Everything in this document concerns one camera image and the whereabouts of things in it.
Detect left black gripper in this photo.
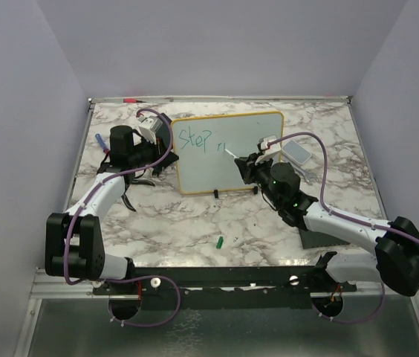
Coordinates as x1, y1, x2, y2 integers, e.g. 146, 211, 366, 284
129, 133, 179, 170

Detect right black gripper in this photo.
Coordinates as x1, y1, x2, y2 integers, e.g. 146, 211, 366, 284
238, 151, 282, 207

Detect green whiteboard marker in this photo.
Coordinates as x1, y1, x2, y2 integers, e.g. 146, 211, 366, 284
224, 149, 238, 158

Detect yellow framed whiteboard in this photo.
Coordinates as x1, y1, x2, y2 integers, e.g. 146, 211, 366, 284
171, 111, 285, 194

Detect green marker cap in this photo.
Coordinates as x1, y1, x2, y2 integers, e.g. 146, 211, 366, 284
216, 236, 224, 249

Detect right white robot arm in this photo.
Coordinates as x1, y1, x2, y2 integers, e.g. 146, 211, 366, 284
234, 153, 419, 297

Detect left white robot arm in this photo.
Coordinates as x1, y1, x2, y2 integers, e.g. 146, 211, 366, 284
45, 109, 179, 294

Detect white whiteboard eraser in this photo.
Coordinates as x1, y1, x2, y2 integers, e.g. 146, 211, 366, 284
282, 140, 312, 165

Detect black multitool pliers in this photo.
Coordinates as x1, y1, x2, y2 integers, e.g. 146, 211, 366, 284
121, 178, 155, 213

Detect silver wrench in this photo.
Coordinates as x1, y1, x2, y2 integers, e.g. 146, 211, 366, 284
293, 165, 319, 185

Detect blue red screwdriver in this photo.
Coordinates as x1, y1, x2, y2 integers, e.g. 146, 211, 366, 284
94, 133, 110, 154

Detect black box front right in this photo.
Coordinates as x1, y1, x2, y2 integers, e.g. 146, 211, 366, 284
299, 230, 349, 250

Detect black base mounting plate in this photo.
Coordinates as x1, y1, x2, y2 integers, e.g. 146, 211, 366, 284
90, 264, 359, 312

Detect blue handled cutters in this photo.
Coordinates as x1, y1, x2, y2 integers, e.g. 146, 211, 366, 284
152, 168, 162, 177

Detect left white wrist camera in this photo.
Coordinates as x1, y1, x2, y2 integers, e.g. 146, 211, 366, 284
137, 116, 162, 144

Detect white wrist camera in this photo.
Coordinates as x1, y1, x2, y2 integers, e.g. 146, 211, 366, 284
255, 135, 281, 165
137, 116, 162, 144

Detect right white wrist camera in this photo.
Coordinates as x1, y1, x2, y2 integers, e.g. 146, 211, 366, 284
255, 135, 281, 165

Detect red marker on rail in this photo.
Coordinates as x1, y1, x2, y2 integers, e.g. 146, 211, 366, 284
123, 97, 146, 103

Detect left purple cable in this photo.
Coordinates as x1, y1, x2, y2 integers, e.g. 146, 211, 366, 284
62, 108, 175, 286

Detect purple cable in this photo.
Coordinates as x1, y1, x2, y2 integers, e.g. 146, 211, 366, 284
62, 108, 175, 286
268, 132, 419, 280

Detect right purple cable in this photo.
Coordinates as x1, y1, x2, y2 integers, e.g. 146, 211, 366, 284
268, 132, 419, 280

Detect aluminium table frame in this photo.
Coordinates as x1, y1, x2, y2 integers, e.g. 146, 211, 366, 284
16, 97, 419, 356

